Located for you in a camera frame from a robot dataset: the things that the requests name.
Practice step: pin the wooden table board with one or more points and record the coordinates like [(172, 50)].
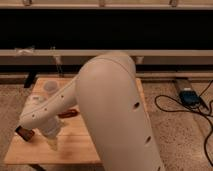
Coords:
[(74, 146)]

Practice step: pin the blue power adapter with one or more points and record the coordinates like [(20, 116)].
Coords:
[(189, 97)]

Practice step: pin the white sponge block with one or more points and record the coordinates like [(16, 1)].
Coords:
[(35, 100)]

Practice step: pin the white window rail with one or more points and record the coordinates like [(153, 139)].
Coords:
[(48, 57)]

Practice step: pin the brown sausage toy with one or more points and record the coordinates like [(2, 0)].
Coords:
[(69, 113)]

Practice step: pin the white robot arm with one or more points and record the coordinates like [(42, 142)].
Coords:
[(109, 100)]

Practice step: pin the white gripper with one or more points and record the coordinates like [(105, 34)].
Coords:
[(50, 129)]

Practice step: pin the translucent plastic cup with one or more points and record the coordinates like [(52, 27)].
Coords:
[(50, 87)]

